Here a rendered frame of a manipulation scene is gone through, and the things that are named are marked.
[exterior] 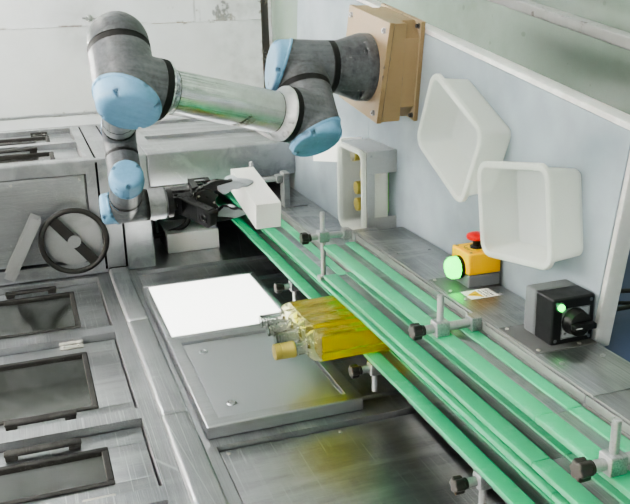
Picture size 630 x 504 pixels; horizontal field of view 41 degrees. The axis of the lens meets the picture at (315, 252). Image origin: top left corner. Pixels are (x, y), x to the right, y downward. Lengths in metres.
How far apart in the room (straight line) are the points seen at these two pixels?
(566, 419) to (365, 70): 0.94
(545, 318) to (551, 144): 0.30
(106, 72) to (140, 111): 0.09
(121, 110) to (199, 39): 3.96
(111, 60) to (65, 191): 1.20
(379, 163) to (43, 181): 1.13
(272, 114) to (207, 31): 3.83
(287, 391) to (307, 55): 0.73
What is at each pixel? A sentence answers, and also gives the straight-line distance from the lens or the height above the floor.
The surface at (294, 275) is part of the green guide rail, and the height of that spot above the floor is 0.95.
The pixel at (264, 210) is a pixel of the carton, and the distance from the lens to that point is 1.95.
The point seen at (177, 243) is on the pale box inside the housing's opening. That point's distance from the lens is 2.92.
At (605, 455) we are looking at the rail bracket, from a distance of 1.12.
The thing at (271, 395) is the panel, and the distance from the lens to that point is 1.85.
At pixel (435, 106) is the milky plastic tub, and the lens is 1.73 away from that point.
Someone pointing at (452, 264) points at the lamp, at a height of 0.85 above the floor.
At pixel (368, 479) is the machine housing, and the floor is 1.07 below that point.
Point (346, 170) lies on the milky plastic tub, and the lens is 2.18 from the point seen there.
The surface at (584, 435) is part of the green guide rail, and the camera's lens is 1.21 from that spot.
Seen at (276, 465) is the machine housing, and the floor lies 1.21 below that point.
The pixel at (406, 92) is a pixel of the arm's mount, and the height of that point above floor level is 0.78.
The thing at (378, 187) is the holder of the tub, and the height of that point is 0.80.
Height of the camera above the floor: 1.59
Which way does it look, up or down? 18 degrees down
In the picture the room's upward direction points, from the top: 97 degrees counter-clockwise
